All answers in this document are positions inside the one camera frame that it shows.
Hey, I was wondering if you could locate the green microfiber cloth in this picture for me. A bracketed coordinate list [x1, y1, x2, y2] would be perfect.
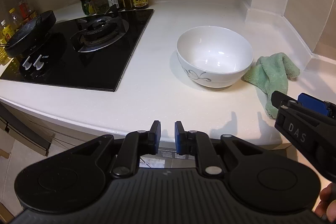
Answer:
[243, 52, 300, 119]

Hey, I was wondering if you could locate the white ceramic bowl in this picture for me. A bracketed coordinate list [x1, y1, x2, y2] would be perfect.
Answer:
[176, 26, 254, 88]

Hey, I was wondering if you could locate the yellow cooking oil bottle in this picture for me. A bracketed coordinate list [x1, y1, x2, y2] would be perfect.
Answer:
[0, 20, 15, 65]

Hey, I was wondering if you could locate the right human hand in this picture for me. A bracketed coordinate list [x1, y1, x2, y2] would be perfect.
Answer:
[314, 183, 335, 223]

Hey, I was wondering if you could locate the black glass gas stove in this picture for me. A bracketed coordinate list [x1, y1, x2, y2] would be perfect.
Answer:
[1, 9, 154, 92]

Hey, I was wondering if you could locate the round gas burner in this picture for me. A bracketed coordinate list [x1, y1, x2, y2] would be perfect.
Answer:
[70, 16, 130, 53]

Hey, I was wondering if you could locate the white stove knob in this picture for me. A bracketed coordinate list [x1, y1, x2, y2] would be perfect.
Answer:
[22, 56, 32, 70]
[33, 55, 49, 71]

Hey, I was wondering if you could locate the green lid jar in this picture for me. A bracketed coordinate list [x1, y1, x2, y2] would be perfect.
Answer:
[80, 0, 95, 15]

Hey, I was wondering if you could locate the red lid pickle jar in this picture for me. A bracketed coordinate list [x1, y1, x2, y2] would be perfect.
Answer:
[91, 0, 109, 14]

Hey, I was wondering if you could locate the black frying pan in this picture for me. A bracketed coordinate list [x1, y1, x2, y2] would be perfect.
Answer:
[4, 10, 56, 57]

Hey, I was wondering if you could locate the red cap condiment bottle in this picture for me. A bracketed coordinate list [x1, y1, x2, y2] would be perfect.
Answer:
[18, 0, 32, 19]

